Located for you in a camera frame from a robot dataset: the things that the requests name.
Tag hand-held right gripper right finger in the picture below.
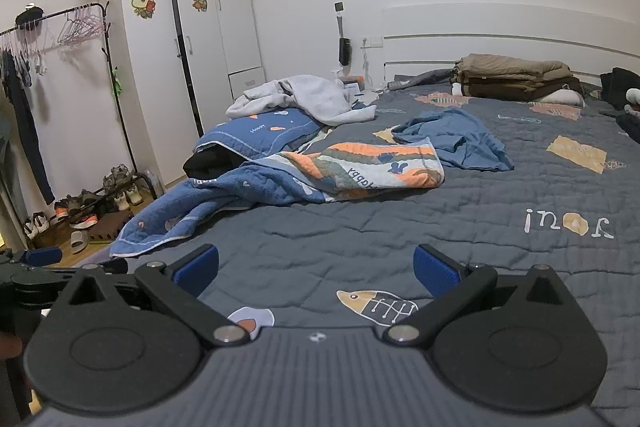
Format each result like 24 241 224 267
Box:
382 244 573 350

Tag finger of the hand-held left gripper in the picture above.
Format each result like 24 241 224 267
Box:
97 258 129 277
22 247 63 269

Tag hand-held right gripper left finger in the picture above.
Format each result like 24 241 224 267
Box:
60 244 251 349

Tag blue orange striped blanket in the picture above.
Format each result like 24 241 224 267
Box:
109 137 446 259

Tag folded brown clothes stack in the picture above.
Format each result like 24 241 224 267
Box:
452 53 583 100

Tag black clothes rack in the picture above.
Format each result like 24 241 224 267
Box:
0 2 138 188

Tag black clothes pile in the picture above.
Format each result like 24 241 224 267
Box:
600 67 640 140

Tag brown shoe rack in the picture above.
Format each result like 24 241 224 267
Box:
25 172 156 253

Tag row of shoes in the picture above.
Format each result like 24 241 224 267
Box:
22 164 146 254

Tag black cloth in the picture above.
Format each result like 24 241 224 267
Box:
182 147 246 182

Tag dark hanging pants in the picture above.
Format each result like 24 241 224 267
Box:
0 49 56 205

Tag blue shirt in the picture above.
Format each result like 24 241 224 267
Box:
390 107 516 172

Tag blue printed pillow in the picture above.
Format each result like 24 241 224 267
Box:
192 107 331 162

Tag white wardrobe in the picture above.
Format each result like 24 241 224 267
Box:
97 0 266 182

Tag dark grey pillow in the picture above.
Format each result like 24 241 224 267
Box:
387 69 458 92

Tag light grey hoodie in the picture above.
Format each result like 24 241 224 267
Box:
225 74 378 128

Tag row of white hangers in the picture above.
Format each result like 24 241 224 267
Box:
0 29 48 75

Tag white pillow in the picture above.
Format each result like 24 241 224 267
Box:
530 88 586 108

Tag bunch of pink hangers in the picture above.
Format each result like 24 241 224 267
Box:
57 4 108 46

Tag black hat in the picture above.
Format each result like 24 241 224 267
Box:
15 6 46 30

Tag white headboard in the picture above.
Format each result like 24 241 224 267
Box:
381 4 640 80

